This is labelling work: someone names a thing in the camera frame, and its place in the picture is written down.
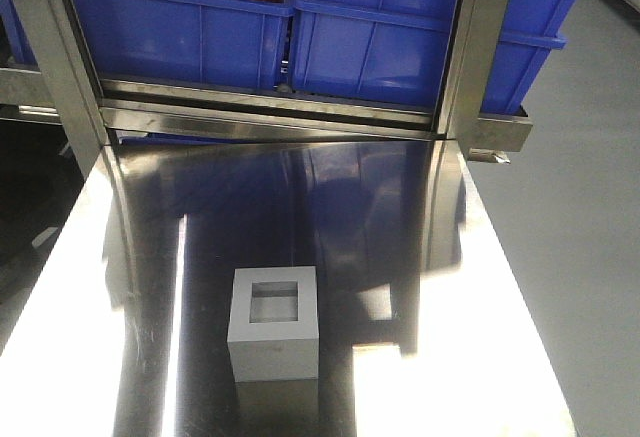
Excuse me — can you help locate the gray hollow cube base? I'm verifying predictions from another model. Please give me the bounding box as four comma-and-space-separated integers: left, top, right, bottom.
227, 266, 319, 382

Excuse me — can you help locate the blue plastic bin right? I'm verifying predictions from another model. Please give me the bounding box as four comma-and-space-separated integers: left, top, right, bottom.
289, 0, 575, 115

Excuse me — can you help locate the blue bin with red items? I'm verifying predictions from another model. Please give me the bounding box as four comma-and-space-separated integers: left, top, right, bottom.
73, 0, 294, 90

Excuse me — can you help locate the blue bin far left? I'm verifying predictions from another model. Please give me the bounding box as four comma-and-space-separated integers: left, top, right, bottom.
1, 0, 38, 66

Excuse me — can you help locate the stainless steel rack frame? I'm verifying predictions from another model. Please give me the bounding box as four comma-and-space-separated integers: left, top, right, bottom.
1, 0, 531, 173

